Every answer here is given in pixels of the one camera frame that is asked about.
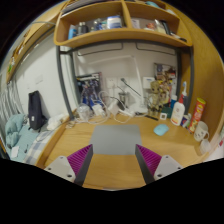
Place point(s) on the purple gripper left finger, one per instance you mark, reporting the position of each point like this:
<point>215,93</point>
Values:
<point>74,167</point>

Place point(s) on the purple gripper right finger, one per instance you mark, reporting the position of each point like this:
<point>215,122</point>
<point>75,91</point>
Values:
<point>153,166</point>

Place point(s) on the grey mouse pad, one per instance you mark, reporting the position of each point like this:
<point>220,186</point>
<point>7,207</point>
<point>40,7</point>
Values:
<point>115,139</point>

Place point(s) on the small white clock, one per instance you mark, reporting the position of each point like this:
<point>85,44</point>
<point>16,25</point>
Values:
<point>163,116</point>

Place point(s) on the white lotion bottle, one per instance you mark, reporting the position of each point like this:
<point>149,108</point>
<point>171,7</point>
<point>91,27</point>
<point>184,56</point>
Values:
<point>179,107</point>

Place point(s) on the clear glass jar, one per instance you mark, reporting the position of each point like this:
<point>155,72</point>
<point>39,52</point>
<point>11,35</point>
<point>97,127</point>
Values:
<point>84,112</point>

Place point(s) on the wooden Groot figure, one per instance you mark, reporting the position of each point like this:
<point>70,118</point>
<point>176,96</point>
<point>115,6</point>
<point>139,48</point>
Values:
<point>157,100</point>

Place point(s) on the white printed mug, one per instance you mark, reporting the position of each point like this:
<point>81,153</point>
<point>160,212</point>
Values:
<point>201,131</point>

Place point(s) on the black backpack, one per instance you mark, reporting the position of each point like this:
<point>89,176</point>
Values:
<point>35,114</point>

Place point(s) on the teal blanket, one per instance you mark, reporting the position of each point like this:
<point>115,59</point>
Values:
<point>20,139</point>

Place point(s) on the white power adapter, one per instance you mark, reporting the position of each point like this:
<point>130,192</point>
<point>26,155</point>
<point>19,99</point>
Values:
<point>113,108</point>

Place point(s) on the red chips can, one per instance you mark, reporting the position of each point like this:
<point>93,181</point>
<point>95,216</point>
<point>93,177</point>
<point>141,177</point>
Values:
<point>197,114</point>

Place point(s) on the robot model kit box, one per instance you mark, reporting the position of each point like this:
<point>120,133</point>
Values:
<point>89,86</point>

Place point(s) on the white tub on shelf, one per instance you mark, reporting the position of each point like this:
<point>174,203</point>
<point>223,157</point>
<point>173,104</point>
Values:
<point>114,22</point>

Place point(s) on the wooden wall shelf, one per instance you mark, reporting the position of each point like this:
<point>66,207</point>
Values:
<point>83,22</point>

